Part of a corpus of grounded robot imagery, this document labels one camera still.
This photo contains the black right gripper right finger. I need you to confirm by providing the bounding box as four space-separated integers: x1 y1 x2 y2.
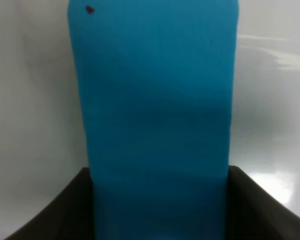
226 165 300 240

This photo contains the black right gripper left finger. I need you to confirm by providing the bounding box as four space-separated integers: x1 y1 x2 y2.
6 167 94 240

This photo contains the whiteboard with aluminium frame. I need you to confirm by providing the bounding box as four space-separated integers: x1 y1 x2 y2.
0 0 300 240

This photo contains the blue whiteboard eraser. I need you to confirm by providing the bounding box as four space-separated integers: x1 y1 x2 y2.
67 0 239 240

